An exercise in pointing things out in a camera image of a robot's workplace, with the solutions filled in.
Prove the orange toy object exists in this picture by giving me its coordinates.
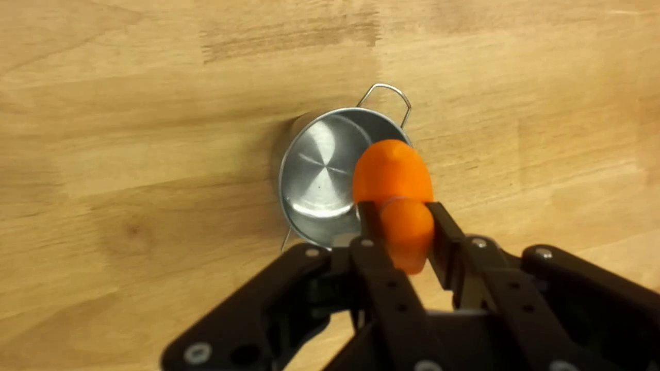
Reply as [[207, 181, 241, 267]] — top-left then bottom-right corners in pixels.
[[350, 139, 437, 276]]

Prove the small silver metal pot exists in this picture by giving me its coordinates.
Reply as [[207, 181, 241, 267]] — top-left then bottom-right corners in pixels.
[[276, 81, 414, 252]]

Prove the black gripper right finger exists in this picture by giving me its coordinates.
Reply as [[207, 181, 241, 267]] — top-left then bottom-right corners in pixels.
[[427, 203, 660, 371]]

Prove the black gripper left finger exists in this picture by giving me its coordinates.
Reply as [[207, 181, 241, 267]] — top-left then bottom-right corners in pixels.
[[158, 201, 444, 371]]

